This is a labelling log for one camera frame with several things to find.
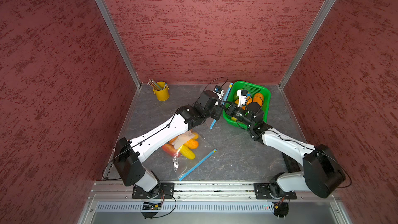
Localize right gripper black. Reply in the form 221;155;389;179
219;101;254;128

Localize clear zip bag blue zipper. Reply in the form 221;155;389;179
162;130;217;181

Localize large orange mango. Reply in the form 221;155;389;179
169;131;195;147

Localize red mango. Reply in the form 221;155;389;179
162;143;181;158

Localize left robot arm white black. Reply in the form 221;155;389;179
112;86;224;195

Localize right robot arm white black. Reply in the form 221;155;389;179
224;102;346;199

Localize green plastic basket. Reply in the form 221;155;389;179
226;81;271;122

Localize yellow cup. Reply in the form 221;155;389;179
153;82;170;102

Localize sticks in yellow cup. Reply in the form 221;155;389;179
147;79;163;91

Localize black pad on table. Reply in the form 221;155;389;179
283;153;301;173

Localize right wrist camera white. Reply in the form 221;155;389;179
236;89;251;107

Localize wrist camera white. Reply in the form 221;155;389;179
213;85;224;100
236;89;251;107

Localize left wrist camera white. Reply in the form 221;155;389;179
213;85;224;100

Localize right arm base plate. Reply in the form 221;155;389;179
253;183;297;201

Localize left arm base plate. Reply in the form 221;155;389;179
132;182;175;200

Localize aluminium front rail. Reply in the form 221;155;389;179
88;180;341;203

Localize left corner aluminium post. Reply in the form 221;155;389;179
95;0;142;89

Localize corner aluminium post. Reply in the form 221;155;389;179
279;0;336;90
95;0;142;89

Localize right corner aluminium post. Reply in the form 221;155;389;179
279;0;336;90

